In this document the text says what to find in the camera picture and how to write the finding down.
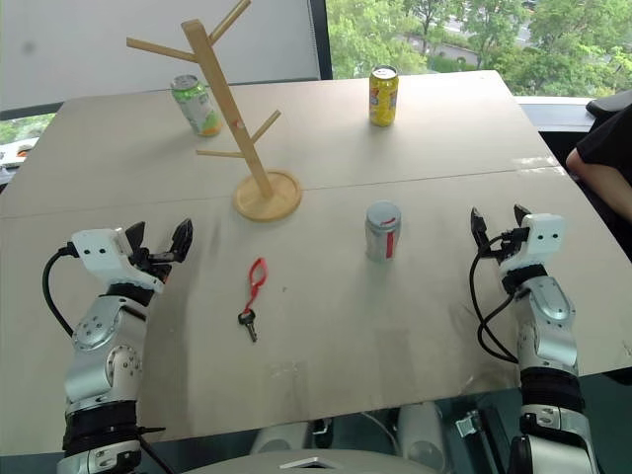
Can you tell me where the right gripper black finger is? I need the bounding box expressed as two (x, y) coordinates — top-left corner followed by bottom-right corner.
(469, 206), (491, 249)
(513, 202), (533, 232)

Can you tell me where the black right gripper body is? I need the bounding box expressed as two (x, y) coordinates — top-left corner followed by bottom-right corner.
(485, 226), (529, 264)

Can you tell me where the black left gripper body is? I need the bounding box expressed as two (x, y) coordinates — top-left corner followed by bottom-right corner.
(129, 248), (175, 286)

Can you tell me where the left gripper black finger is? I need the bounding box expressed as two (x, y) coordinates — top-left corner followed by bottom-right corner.
(169, 217), (195, 263)
(124, 220), (148, 259)

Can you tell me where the silver can with red stripe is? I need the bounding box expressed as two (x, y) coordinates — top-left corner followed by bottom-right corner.
(363, 199), (403, 264)

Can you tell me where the person in black shirt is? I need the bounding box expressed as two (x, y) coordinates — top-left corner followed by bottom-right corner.
(565, 90), (632, 224)

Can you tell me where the wooden branch rack stand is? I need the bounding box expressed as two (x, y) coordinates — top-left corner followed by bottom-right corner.
(125, 0), (303, 223)

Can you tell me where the green drink can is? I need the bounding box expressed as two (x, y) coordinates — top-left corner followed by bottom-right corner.
(170, 74), (224, 138)

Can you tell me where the clutter on side desk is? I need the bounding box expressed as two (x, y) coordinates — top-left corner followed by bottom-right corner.
(0, 139), (41, 173)

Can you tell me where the yellow drink can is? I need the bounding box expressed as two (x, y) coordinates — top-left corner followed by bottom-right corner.
(368, 64), (400, 127)

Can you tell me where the white roller blind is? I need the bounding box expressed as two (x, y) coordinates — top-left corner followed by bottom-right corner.
(0, 0), (323, 114)

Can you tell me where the white rounded shape under table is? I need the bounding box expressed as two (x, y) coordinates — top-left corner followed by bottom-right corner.
(396, 401), (446, 461)
(250, 421), (311, 456)

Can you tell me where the black window pillar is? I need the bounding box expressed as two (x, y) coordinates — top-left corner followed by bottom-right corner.
(309, 0), (335, 81)

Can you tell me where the grey robot torso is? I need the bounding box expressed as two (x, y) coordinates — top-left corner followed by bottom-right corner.
(181, 445), (501, 474)

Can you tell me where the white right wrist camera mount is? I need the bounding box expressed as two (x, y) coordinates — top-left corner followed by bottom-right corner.
(497, 212), (566, 274)

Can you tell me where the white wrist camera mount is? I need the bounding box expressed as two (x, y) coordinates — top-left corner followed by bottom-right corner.
(70, 227), (166, 296)
(497, 212), (566, 274)

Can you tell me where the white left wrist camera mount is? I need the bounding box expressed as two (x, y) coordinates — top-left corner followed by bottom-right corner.
(70, 227), (166, 296)

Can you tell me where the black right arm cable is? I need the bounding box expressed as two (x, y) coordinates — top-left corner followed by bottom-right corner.
(468, 244), (520, 365)

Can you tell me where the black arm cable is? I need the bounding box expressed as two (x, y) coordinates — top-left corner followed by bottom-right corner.
(41, 245), (76, 342)
(468, 244), (520, 365)

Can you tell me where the key with red carabiner strap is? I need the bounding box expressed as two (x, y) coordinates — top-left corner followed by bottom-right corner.
(237, 256), (270, 344)

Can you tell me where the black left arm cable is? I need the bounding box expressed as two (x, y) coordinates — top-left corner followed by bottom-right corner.
(41, 245), (76, 342)

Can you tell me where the metal bracket under table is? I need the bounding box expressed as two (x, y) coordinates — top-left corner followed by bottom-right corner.
(454, 410), (484, 439)

